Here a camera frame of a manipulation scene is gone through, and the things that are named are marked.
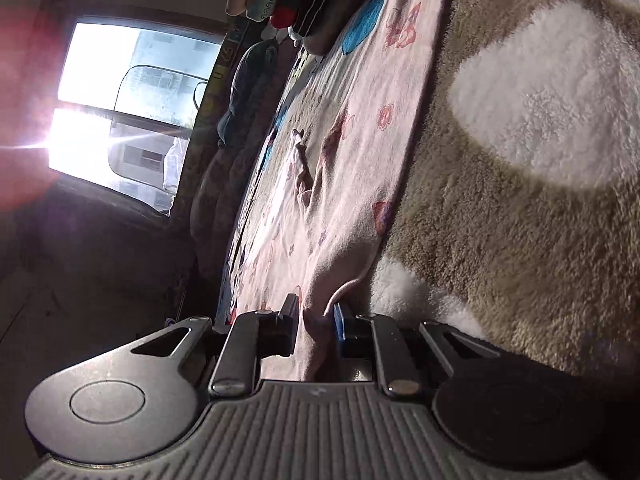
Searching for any colourful bed bumper rail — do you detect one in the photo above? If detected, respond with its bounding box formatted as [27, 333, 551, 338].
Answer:
[169, 16, 250, 229]

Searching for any dark teal folded blanket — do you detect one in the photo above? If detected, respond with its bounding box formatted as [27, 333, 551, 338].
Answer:
[217, 39, 279, 148]

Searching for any beige folded garment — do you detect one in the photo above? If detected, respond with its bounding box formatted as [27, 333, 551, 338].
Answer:
[303, 0, 367, 56]

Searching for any pink patterned baby garment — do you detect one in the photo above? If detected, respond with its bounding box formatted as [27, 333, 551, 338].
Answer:
[227, 0, 444, 380]

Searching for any red folded garment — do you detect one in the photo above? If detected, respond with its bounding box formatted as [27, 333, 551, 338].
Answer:
[270, 6, 297, 29]

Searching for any window frame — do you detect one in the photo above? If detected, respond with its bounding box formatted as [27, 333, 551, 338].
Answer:
[46, 14, 224, 214]

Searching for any Mickey Mouse plush blanket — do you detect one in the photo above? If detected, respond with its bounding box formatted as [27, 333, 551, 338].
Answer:
[335, 0, 639, 382]

